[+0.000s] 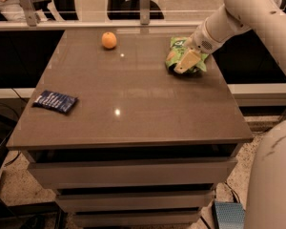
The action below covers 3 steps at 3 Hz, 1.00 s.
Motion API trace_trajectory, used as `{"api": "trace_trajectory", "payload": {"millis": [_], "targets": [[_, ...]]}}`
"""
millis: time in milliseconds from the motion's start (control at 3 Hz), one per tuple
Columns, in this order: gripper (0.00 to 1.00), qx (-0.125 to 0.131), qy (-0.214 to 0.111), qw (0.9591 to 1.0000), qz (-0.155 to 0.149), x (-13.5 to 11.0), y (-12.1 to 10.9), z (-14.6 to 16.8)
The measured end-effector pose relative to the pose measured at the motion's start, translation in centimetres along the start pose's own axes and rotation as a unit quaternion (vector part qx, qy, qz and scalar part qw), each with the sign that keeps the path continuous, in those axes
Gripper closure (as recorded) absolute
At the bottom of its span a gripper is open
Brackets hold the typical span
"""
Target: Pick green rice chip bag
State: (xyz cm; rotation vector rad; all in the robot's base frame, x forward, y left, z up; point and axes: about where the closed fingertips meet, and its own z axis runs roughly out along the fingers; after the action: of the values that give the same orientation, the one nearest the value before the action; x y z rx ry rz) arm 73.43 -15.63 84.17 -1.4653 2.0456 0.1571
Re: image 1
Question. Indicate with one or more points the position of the blue box on floor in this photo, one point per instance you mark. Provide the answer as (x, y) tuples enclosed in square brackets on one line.
[(228, 215)]

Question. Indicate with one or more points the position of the black office chair centre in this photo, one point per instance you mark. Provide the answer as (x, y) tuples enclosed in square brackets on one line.
[(123, 9)]

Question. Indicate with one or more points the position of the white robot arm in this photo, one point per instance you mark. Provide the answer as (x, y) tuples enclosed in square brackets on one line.
[(266, 199)]

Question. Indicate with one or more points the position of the grey drawer cabinet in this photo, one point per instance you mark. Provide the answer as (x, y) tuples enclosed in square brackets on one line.
[(141, 146)]

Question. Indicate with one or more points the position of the green rice chip bag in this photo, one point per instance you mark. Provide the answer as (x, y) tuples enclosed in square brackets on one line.
[(177, 49)]

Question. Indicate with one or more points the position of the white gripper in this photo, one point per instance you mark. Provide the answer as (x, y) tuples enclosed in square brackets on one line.
[(200, 42)]

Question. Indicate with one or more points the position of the blue snack packet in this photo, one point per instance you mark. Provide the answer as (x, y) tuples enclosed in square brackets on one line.
[(61, 103)]

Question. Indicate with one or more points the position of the black office chair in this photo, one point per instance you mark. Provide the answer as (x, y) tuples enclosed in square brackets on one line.
[(65, 8), (123, 9)]

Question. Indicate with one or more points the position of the black office chair left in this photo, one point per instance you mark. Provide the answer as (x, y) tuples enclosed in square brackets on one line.
[(65, 8)]

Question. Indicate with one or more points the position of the metal glass railing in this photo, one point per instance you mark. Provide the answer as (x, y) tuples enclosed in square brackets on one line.
[(59, 15)]

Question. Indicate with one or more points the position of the orange fruit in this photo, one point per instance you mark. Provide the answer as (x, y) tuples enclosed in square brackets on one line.
[(109, 40)]

